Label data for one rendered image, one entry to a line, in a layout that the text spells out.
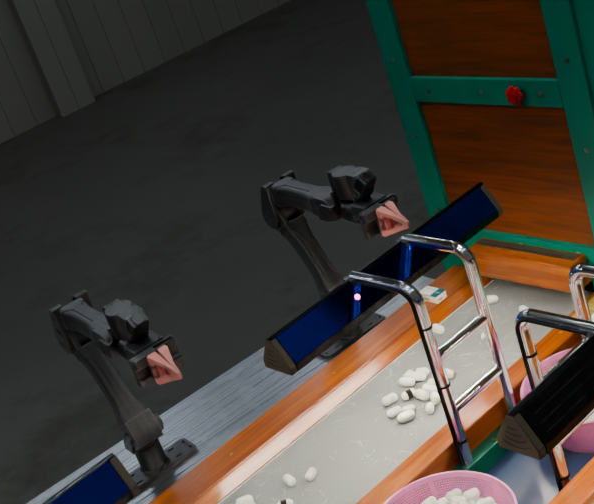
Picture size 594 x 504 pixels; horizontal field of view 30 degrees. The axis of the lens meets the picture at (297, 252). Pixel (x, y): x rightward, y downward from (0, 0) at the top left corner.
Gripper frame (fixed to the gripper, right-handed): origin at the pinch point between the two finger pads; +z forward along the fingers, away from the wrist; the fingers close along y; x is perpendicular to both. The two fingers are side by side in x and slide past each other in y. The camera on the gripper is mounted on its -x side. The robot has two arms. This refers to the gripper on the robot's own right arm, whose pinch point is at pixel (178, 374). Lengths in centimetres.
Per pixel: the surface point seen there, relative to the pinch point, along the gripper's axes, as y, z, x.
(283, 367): 12.5, 18.2, -0.4
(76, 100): 235, -627, 130
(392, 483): 20.9, 28.6, 28.2
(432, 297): 71, -13, 29
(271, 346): 12.4, 16.7, -4.6
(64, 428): 22, -199, 116
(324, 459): 19.8, 7.0, 31.8
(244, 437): 13.2, -12.7, 30.2
